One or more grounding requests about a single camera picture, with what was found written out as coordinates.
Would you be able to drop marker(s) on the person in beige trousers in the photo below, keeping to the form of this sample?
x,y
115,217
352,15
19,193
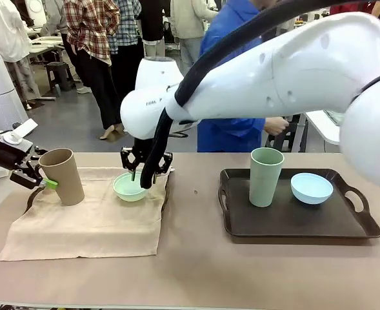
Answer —
x,y
151,19

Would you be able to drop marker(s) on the person's left hand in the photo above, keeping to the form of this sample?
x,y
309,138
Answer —
x,y
275,126

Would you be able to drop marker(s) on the light green bowl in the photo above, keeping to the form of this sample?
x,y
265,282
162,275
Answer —
x,y
128,193

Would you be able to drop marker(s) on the light blue bowl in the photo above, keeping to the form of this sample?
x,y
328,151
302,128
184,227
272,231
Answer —
x,y
312,191

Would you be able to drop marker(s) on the person in blue plaid shirt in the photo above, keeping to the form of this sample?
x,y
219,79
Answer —
x,y
126,29

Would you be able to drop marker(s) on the background work table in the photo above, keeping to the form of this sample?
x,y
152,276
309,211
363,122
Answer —
x,y
46,40

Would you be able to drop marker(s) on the black step stool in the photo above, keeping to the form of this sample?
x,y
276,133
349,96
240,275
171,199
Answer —
x,y
60,69

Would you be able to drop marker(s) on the person in blue jacket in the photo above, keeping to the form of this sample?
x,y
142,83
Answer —
x,y
228,135

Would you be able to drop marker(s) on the beige tall cup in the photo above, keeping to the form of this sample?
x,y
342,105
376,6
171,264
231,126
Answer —
x,y
67,181

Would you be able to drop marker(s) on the light green tall cup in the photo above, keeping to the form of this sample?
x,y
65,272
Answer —
x,y
264,184

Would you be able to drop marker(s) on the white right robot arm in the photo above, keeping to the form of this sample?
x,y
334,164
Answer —
x,y
306,80

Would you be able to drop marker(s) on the person in white top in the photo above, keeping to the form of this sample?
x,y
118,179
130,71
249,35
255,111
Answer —
x,y
5,32

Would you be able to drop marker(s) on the person in red plaid shirt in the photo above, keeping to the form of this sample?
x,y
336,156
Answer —
x,y
89,26

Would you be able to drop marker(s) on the beige cloth mat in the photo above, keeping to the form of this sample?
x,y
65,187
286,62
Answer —
x,y
80,232

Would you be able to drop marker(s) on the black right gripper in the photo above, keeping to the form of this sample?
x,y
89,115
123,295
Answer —
x,y
141,147

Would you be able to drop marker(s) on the black chair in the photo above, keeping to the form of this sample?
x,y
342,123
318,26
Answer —
x,y
289,142

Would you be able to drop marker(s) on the dark brown plastic tray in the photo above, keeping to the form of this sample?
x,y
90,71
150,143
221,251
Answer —
x,y
35,193
273,223

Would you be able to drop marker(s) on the person in cream jacket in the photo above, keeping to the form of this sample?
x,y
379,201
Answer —
x,y
186,19

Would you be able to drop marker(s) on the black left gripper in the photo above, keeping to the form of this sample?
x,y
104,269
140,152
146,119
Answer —
x,y
12,155

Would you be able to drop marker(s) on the white table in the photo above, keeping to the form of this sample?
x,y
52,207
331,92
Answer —
x,y
322,129

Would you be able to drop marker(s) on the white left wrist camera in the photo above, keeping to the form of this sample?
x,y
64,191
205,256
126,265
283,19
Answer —
x,y
25,127

